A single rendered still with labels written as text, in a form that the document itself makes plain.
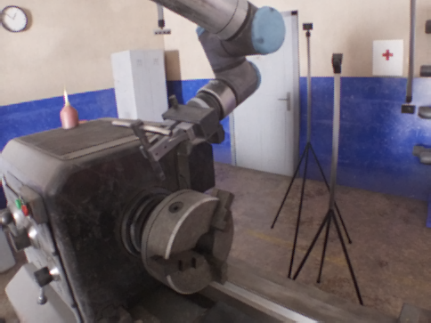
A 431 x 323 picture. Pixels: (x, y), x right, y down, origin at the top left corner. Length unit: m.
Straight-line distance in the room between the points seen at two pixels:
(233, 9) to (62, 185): 0.51
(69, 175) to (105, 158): 0.10
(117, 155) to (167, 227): 0.23
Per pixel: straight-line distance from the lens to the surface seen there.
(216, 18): 0.53
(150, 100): 4.29
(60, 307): 1.07
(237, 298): 0.95
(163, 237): 0.65
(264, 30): 0.56
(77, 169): 0.70
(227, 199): 0.71
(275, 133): 3.94
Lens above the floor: 1.51
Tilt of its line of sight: 16 degrees down
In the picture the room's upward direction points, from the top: 4 degrees counter-clockwise
